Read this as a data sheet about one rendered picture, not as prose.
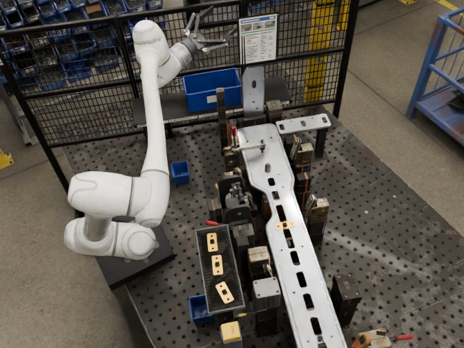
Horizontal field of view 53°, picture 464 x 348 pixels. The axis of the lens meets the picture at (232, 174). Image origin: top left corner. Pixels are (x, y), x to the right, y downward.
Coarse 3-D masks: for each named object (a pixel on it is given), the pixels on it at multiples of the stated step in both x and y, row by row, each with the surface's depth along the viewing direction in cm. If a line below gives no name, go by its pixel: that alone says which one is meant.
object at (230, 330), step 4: (224, 324) 166; (228, 324) 166; (232, 324) 166; (236, 324) 166; (224, 328) 165; (228, 328) 165; (232, 328) 165; (236, 328) 165; (224, 332) 164; (228, 332) 164; (232, 332) 164; (236, 332) 164; (224, 336) 163; (228, 336) 163; (232, 336) 163; (236, 336) 163; (224, 340) 163
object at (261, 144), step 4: (260, 140) 236; (232, 144) 235; (240, 144) 234; (244, 144) 234; (248, 144) 234; (252, 144) 234; (256, 144) 234; (260, 144) 234; (264, 144) 234; (232, 148) 233; (236, 148) 233; (240, 148) 233; (244, 148) 233; (248, 148) 234; (252, 148) 234; (260, 148) 237; (264, 148) 238; (232, 152) 234
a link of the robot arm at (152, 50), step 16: (144, 32) 160; (160, 32) 163; (144, 48) 162; (160, 48) 164; (144, 64) 162; (160, 64) 168; (144, 80) 161; (144, 96) 162; (160, 112) 164; (160, 128) 164; (160, 144) 163; (144, 160) 162; (160, 160) 160
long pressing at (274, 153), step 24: (288, 168) 232; (264, 192) 223; (288, 192) 223; (288, 216) 214; (288, 264) 198; (312, 264) 198; (288, 288) 191; (312, 288) 191; (288, 312) 184; (312, 312) 184; (312, 336) 178; (336, 336) 178
